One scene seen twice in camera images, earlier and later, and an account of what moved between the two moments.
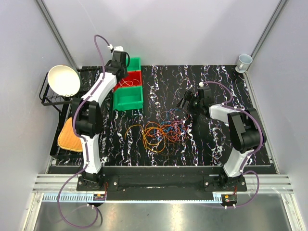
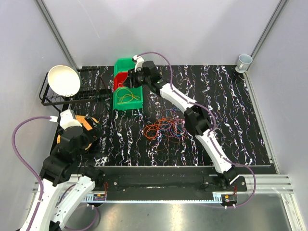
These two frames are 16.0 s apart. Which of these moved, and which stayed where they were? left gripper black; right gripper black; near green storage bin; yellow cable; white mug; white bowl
Moved: yellow cable; left gripper black; right gripper black
Stayed: near green storage bin; white mug; white bowl
